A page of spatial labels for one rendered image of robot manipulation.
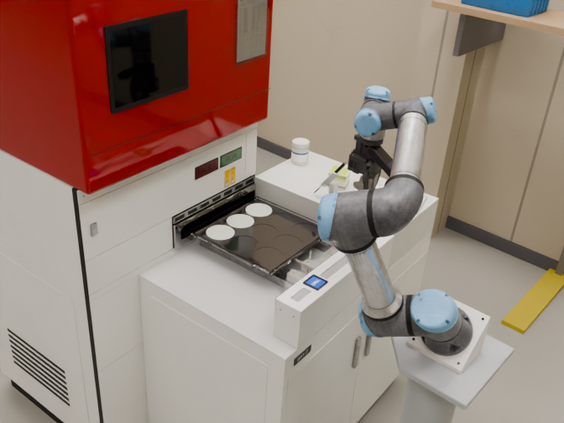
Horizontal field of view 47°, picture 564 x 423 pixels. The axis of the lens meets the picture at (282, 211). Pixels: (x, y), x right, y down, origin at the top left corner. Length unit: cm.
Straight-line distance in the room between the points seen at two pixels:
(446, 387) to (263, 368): 53
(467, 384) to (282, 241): 79
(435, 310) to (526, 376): 159
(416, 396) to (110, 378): 105
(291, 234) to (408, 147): 79
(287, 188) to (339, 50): 208
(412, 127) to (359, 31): 263
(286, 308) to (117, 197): 62
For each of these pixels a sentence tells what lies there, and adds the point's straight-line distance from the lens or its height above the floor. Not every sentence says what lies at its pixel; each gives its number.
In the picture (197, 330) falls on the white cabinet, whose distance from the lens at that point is 214.
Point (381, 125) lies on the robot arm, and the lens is 182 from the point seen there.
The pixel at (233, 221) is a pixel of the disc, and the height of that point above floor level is 90.
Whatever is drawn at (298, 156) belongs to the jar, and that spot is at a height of 101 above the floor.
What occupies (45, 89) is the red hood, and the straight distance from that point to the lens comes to 189.
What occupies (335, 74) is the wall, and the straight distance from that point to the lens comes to 447.
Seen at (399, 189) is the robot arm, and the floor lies 144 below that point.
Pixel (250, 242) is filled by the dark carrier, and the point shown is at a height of 90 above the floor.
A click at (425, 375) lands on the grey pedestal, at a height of 82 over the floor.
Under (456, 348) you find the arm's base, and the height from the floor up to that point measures 89.
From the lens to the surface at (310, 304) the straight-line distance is 189.
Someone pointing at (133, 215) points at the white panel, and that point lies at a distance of 212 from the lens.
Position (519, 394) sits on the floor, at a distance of 324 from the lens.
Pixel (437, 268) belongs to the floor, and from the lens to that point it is 389.
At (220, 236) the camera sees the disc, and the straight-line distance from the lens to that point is 228.
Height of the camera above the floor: 213
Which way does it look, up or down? 30 degrees down
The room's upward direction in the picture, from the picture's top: 4 degrees clockwise
